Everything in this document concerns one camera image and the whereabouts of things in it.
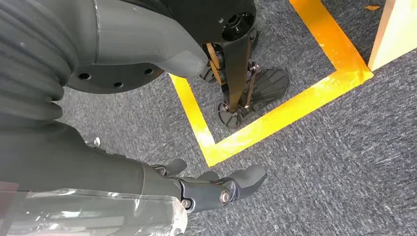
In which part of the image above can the clear plastic film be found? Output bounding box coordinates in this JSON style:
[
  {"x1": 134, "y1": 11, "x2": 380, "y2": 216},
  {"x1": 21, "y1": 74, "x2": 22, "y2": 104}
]
[{"x1": 0, "y1": 182, "x2": 189, "y2": 236}]

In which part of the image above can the grey black robot body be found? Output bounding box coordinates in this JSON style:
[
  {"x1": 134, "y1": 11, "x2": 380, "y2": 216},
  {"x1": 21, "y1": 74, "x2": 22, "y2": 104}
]
[{"x1": 65, "y1": 0, "x2": 258, "y2": 95}]

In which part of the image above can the black robot leg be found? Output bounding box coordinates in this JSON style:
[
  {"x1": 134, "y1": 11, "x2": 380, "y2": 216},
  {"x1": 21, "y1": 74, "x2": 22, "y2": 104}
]
[{"x1": 199, "y1": 28, "x2": 291, "y2": 129}]

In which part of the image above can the yellow floor tape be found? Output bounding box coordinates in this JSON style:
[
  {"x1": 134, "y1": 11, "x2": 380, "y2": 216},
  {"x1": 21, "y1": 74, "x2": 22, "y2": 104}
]
[{"x1": 169, "y1": 0, "x2": 375, "y2": 168}]

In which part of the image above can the light wooden desk panel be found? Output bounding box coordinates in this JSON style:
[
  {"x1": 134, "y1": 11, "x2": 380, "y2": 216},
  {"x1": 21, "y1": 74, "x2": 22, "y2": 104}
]
[{"x1": 368, "y1": 0, "x2": 417, "y2": 72}]

